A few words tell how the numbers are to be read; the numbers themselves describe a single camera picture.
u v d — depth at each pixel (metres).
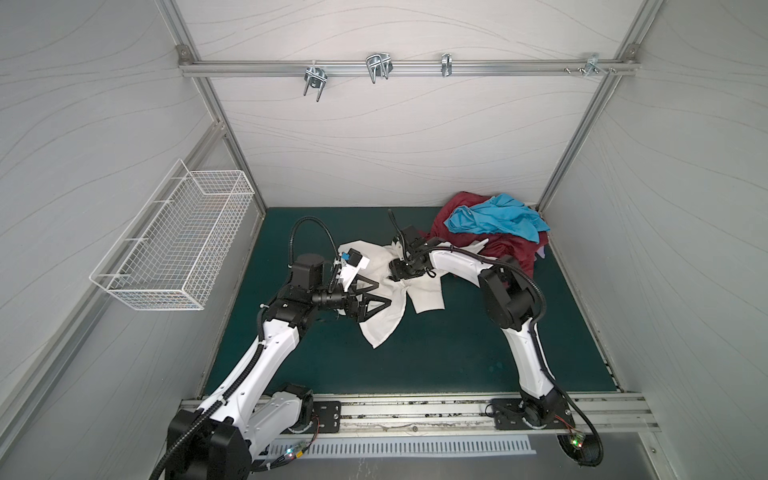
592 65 0.76
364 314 0.64
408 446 0.70
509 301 0.57
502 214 0.98
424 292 0.96
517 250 0.93
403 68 0.78
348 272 0.65
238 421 0.40
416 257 0.76
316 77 0.80
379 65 0.77
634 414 0.77
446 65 0.78
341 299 0.65
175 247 0.69
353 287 0.65
